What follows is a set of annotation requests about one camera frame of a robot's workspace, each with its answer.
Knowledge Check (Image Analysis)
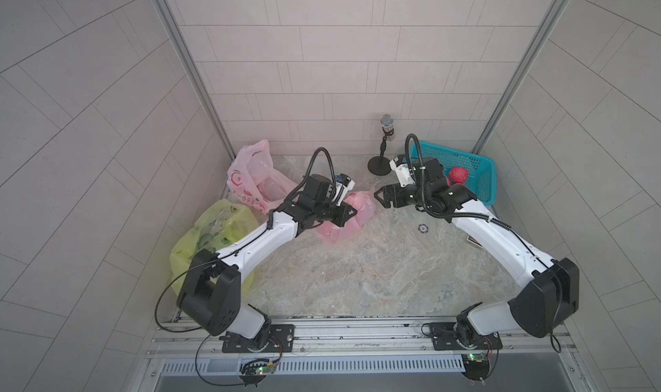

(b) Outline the plain pink plastic bag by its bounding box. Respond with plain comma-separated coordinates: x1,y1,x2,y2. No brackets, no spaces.
314,190,377,245

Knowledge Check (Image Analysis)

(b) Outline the pink strawberry print plastic bag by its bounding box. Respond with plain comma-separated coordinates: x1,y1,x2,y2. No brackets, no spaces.
227,139,297,215

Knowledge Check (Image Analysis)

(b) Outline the yellow-green plastic bag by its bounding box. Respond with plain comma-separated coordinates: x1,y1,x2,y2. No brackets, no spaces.
170,199,259,278

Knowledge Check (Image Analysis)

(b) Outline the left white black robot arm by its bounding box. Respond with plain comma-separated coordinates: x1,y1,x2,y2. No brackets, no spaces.
173,147,357,349

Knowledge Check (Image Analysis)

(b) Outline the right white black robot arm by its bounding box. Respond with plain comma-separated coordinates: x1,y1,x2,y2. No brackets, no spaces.
375,134,579,352

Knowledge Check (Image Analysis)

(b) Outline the microphone on black stand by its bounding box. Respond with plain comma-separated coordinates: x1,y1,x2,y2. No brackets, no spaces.
368,114,394,176

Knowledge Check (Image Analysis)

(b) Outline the teal plastic basket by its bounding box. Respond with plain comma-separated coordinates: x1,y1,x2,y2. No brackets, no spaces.
420,142,497,206

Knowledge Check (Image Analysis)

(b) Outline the small printed card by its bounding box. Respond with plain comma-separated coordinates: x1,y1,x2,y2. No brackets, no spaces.
466,235,483,248

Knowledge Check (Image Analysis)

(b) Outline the left circuit board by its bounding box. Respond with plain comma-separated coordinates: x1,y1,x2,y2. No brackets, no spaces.
239,359,280,387

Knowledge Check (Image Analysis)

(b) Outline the circuit board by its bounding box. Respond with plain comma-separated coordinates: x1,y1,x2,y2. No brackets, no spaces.
239,359,280,387
461,353,492,383

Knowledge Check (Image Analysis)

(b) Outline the right circuit board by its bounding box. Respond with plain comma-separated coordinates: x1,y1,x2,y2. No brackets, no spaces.
461,353,492,383

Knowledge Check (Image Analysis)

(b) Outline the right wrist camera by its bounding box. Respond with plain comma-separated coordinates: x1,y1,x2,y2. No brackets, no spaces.
389,156,415,187

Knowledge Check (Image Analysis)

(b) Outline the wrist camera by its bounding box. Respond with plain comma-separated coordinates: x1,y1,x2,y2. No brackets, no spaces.
336,173,356,192
389,156,415,187

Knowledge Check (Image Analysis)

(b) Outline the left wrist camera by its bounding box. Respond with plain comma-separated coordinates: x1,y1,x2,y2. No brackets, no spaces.
336,173,356,192

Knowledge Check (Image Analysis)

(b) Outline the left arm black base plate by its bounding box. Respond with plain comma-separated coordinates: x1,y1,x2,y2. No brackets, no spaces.
222,324,295,353

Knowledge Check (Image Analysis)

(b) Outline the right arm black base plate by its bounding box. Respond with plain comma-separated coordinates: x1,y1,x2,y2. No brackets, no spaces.
421,321,503,352

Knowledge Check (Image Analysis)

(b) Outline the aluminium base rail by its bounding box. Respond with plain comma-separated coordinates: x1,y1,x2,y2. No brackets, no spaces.
144,316,577,361

